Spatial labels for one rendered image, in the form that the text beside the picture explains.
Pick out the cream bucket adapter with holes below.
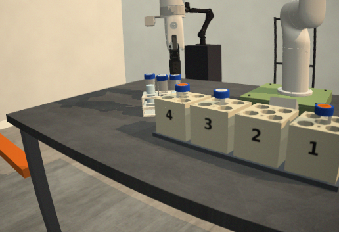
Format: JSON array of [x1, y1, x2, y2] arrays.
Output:
[[154, 92, 211, 141], [190, 97, 252, 154], [284, 111, 339, 184], [233, 103, 299, 168]]

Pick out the cream tube rack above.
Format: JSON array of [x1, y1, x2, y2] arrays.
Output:
[[142, 91, 161, 117]]

